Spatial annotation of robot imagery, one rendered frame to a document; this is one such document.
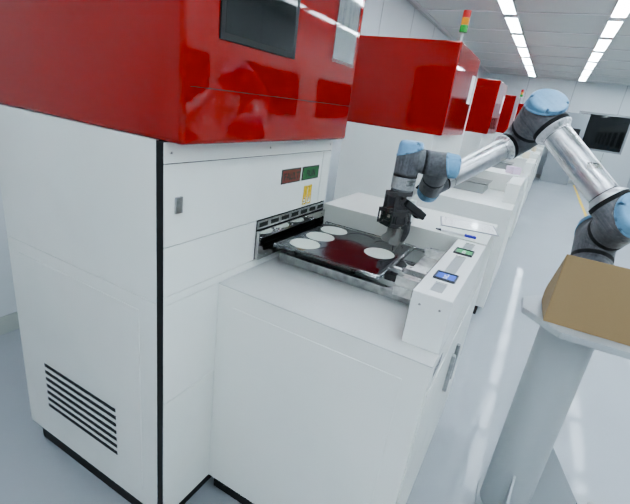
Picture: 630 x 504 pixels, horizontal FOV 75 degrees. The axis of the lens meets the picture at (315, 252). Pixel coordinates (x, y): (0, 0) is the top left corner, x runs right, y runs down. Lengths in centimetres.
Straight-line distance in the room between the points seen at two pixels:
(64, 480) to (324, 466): 96
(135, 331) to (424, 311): 75
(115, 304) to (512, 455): 138
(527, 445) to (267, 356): 94
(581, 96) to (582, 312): 1311
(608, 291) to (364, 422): 76
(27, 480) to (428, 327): 147
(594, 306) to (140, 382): 129
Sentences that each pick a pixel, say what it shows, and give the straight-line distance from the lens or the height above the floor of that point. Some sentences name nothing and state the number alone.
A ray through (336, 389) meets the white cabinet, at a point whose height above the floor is 65.
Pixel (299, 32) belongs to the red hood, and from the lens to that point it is 126.
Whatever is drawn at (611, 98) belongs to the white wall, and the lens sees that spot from 1443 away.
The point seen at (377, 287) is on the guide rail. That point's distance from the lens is 127.
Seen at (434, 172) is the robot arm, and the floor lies 119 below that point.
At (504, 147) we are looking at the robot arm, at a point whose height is 128.
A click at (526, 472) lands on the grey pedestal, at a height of 25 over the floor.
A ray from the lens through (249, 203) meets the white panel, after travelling 124.
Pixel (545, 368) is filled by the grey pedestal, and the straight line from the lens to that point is 154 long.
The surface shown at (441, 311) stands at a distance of 100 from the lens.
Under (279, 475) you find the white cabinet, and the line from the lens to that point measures 144.
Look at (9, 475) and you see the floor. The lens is 194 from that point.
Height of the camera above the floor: 135
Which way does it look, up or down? 20 degrees down
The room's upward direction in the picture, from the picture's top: 8 degrees clockwise
